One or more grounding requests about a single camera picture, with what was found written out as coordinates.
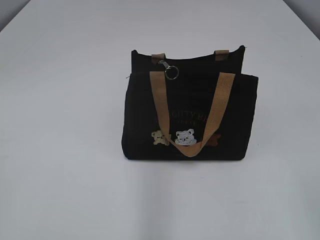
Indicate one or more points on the black canvas tote bag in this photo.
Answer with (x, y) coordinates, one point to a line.
(211, 104)

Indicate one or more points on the silver keyring clasp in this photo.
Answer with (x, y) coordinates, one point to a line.
(171, 72)

